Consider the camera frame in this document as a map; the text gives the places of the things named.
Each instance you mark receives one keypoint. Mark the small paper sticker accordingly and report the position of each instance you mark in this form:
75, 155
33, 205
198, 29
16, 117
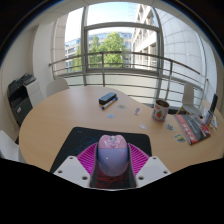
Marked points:
137, 111
180, 137
143, 126
170, 127

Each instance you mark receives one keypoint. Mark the white chair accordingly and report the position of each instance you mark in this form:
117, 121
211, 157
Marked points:
8, 146
56, 86
188, 95

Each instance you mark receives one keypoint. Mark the metal balcony railing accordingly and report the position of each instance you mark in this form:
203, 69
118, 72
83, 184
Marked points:
103, 65

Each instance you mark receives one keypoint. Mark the red and blue book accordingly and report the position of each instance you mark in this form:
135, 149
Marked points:
192, 129

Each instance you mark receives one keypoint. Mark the black whiteboard eraser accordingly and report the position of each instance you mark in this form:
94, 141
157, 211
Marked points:
107, 98

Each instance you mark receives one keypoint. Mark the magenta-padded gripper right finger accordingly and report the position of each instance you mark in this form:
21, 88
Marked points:
153, 170

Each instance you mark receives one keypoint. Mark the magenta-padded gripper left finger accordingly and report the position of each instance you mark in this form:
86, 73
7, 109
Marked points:
68, 170

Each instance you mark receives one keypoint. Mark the round translucent sticker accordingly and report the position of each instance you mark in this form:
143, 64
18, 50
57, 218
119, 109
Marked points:
121, 106

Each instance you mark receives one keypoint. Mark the pink and lilac computer mouse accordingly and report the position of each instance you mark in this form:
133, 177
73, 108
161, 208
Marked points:
112, 156

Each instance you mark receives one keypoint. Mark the fruit print tin can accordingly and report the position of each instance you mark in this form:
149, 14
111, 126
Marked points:
160, 111

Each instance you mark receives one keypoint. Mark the black mouse pad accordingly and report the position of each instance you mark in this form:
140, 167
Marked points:
83, 140

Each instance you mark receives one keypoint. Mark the black cylinder speaker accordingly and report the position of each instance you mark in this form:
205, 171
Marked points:
213, 102

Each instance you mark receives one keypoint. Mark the black and white office printer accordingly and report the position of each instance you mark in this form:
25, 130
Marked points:
21, 100

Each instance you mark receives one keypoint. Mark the blue marker pen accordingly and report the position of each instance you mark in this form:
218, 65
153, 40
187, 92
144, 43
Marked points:
110, 103

